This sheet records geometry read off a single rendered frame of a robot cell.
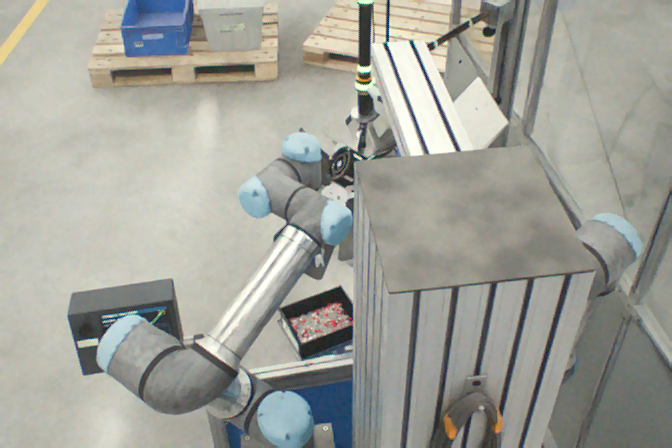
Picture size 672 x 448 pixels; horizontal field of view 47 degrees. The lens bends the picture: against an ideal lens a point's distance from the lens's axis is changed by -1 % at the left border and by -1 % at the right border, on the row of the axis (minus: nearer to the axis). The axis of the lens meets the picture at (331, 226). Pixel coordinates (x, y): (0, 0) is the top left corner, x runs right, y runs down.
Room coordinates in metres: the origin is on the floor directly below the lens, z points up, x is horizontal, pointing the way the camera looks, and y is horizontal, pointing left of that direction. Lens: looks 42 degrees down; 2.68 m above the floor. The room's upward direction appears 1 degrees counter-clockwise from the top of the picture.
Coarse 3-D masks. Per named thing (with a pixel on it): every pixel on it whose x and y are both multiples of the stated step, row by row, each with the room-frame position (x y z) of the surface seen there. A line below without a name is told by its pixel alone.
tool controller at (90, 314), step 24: (96, 288) 1.37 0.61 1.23; (120, 288) 1.36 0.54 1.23; (144, 288) 1.36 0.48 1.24; (168, 288) 1.35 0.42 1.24; (72, 312) 1.26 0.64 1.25; (96, 312) 1.27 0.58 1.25; (120, 312) 1.27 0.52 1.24; (144, 312) 1.28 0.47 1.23; (168, 312) 1.29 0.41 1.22; (96, 336) 1.25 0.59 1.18
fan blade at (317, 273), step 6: (282, 228) 1.84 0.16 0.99; (276, 234) 1.84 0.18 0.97; (330, 246) 1.75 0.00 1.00; (330, 252) 1.73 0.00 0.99; (324, 258) 1.72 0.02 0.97; (312, 264) 1.72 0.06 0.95; (324, 264) 1.71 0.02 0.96; (306, 270) 1.71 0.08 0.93; (312, 270) 1.70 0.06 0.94; (318, 270) 1.70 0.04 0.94; (324, 270) 1.69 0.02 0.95; (312, 276) 1.69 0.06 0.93; (318, 276) 1.68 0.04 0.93
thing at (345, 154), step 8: (336, 152) 1.92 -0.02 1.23; (344, 152) 1.91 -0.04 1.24; (352, 152) 1.87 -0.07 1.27; (336, 160) 1.90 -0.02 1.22; (344, 160) 1.88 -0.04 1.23; (352, 160) 1.85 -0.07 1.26; (360, 160) 1.86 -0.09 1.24; (328, 168) 1.89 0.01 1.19; (336, 168) 1.88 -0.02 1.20; (344, 168) 1.84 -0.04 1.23; (352, 168) 1.83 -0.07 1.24; (328, 176) 1.86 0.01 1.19; (336, 176) 1.85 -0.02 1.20; (344, 176) 1.82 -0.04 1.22; (352, 176) 1.82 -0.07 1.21; (336, 184) 1.84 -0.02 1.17; (344, 184) 1.83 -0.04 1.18; (352, 184) 1.82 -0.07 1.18
